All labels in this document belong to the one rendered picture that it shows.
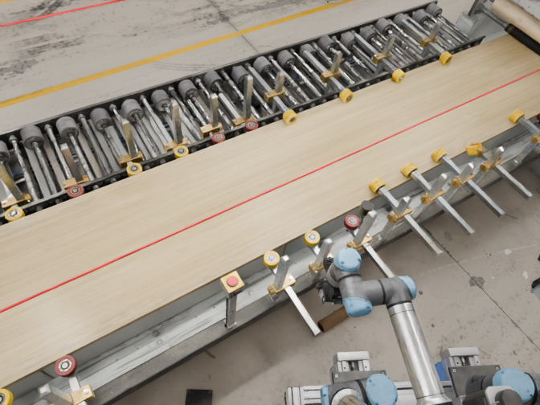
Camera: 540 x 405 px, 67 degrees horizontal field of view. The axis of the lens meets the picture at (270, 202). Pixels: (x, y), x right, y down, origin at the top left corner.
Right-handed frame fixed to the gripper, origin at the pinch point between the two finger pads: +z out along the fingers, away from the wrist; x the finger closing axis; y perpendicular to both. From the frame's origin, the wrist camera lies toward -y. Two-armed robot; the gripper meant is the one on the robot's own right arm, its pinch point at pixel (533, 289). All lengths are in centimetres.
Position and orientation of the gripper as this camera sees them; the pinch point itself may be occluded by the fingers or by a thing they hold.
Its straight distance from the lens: 194.9
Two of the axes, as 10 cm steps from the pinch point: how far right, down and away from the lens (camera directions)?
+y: 0.6, 8.3, -5.5
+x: 9.9, 0.0, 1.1
